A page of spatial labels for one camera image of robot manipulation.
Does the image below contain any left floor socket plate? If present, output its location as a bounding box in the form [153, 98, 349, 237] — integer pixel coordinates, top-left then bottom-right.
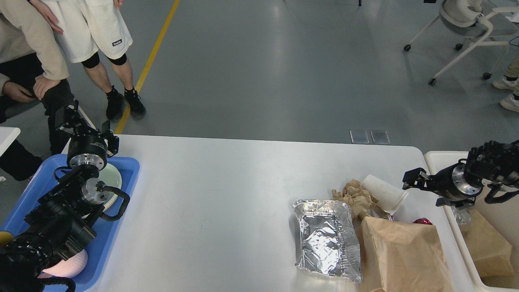
[349, 131, 370, 144]

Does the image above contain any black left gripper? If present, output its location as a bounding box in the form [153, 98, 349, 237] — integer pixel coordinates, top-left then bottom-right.
[56, 101, 119, 170]

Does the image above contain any white office chair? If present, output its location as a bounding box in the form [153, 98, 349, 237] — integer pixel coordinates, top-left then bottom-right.
[403, 0, 518, 86]

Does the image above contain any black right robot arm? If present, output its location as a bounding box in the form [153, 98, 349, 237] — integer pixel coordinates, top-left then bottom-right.
[402, 141, 519, 210]

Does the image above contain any pink ceramic plate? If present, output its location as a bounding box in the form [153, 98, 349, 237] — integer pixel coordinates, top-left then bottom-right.
[99, 167, 122, 211]

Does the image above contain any person in beige trousers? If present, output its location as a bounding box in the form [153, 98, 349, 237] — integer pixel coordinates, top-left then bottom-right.
[492, 53, 519, 113]

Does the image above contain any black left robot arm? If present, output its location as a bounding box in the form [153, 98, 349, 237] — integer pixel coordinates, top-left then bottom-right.
[1, 100, 130, 292]

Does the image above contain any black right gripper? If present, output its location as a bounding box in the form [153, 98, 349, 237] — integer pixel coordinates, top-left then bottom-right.
[402, 164, 483, 208]

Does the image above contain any green ceramic plate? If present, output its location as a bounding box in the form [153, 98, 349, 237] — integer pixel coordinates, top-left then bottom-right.
[96, 164, 122, 203]

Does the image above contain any blue plastic tray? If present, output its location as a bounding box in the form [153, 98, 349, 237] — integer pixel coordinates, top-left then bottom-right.
[1, 155, 140, 292]

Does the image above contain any right floor socket plate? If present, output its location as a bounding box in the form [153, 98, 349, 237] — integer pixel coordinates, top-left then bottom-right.
[370, 131, 391, 144]

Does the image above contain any crumpled brown paper ball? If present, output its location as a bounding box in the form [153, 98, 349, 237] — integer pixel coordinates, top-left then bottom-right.
[332, 179, 394, 221]

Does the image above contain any floor socket plate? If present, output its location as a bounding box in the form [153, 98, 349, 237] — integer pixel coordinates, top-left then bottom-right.
[370, 131, 391, 144]
[349, 131, 370, 144]

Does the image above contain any pink ceramic mug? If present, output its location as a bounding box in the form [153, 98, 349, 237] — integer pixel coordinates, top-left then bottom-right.
[38, 250, 88, 279]

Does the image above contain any white paper cup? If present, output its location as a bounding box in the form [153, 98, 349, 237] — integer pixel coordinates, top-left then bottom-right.
[361, 174, 408, 215]

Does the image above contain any silver foil bag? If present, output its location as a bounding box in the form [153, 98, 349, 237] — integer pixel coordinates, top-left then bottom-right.
[292, 200, 363, 284]

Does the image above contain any person in white shorts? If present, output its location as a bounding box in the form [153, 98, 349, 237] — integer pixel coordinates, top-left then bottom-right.
[29, 0, 146, 121]

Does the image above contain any person in cream sweater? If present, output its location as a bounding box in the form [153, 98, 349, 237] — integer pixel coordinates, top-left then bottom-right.
[0, 0, 74, 155]

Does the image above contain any white chair near person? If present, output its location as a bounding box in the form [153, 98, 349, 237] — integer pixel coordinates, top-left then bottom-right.
[77, 105, 98, 130]

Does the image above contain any white plastic bin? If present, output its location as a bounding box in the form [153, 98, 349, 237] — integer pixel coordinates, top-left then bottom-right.
[424, 151, 519, 290]

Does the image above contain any dark green ceramic mug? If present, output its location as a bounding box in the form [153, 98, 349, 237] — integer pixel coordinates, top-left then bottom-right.
[0, 231, 14, 247]

